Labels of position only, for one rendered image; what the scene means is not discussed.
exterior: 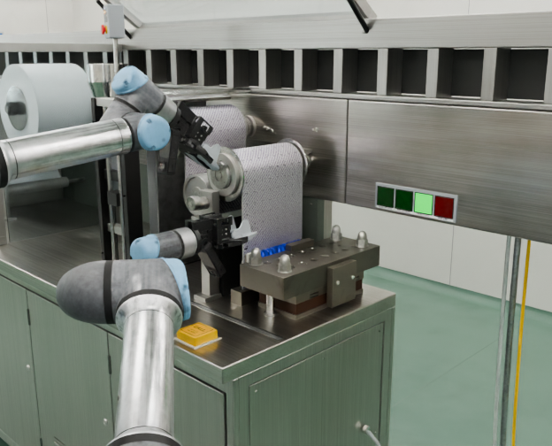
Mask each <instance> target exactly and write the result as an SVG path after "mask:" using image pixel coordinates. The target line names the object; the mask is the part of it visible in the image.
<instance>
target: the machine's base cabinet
mask: <svg viewBox="0 0 552 446"><path fill-rule="evenodd" d="M394 332H395V306H393V307H391V308H389V309H387V310H384V311H382V312H380V313H378V314H376V315H373V316H371V317H370V318H368V319H364V320H362V321H360V322H358V323H356V324H355V325H352V326H350V327H347V328H345V329H342V330H341V331H339V332H337V333H335V334H331V335H329V336H327V337H326V338H324V339H321V340H319V341H317V342H314V343H313V344H310V345H308V346H306V347H304V348H302V349H299V350H297V351H295V352H293V353H291V354H288V355H286V356H285V357H283V358H279V359H277V360H275V361H273V362H271V363H270V364H267V365H264V366H262V367H260V368H257V369H256V370H254V371H252V372H250V373H246V374H244V375H243V376H241V377H239V378H236V379H234V380H232V381H229V382H227V383H225V384H221V383H219V382H217V381H215V380H213V379H211V378H209V377H207V376H205V375H203V374H201V373H199V372H198V371H196V370H194V369H192V368H190V367H188V366H186V365H183V364H182V363H180V362H178V361H176V360H174V438H175V439H176V440H177V441H178V442H179V443H180V444H181V445H182V446H376V444H375V442H374V441H373V439H372V438H371V437H370V436H369V435H368V434H365V433H363V431H362V429H363V426H364V425H367V426H369V427H370V428H371V432H372V434H373V435H374V436H375V437H376V438H377V440H378V442H379V444H380V445H381V446H388V444H389V425H390V406H391V388H392V370H393V351H394ZM122 341H123V334H122V333H121V332H120V331H119V330H117V329H115V328H113V327H110V326H108V325H106V324H91V323H86V322H82V321H79V320H77V319H73V318H71V317H69V316H68V315H66V314H65V313H64V312H63V311H62V310H61V309H60V307H59V306H58V302H57V299H56V298H55V297H53V296H50V295H48V294H46V293H44V292H42V291H41V290H39V289H38V288H35V287H33V286H31V285H29V284H27V283H25V282H24V281H21V280H19V279H17V278H15V277H13V276H11V275H10V274H8V273H6V272H4V271H2V270H0V437H1V438H2V439H3V440H4V441H5V442H6V443H7V444H8V445H9V446H106V445H107V444H108V443H109V442H111V441H112V440H113V439H114V435H115V424H116V413H117V402H118V392H119V372H120V361H121V351H122Z"/></svg>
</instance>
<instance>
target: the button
mask: <svg viewBox="0 0 552 446"><path fill-rule="evenodd" d="M177 338H178V339H180V340H182V341H183V342H186V343H188V344H191V345H193V346H198V345H201V344H203V343H206V342H209V341H211V340H214V339H217V338H218V330H217V329H215V328H212V327H209V326H206V325H204V324H203V323H200V322H198V323H195V324H193V325H190V326H188V327H183V328H181V329H180V330H179V331H178V332H177Z"/></svg>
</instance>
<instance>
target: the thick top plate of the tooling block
mask: <svg viewBox="0 0 552 446"><path fill-rule="evenodd" d="M330 238H331V237H329V238H326V239H323V240H320V241H316V242H314V245H313V246H310V247H307V248H304V249H301V250H296V251H293V252H290V251H287V250H285V251H282V252H279V253H275V254H272V255H270V256H266V257H263V258H262V262H263V264H262V265H260V266H252V265H249V263H247V262H246V263H243V264H240V283H241V286H243V287H245V288H249V289H252V290H255V291H257V292H260V293H262V294H265V295H268V296H272V297H275V298H277V299H279V300H282V301H285V300H288V299H290V298H292V297H295V296H299V295H301V294H304V293H306V292H309V291H312V290H313V289H316V288H320V287H323V286H325V285H327V267H328V266H331V265H336V264H339V263H341V262H344V261H346V260H349V259H354V260H356V273H361V272H362V271H365V270H368V269H370V268H373V267H375V266H377V265H380V246H379V245H377V244H373V243H368V247H366V248H359V247H357V246H356V244H357V240H355V239H351V238H347V237H342V241H338V242H336V241H331V240H330ZM283 254H287V255H288V256H289V258H290V264H291V270H292V273H278V269H279V262H280V257H281V255H283Z"/></svg>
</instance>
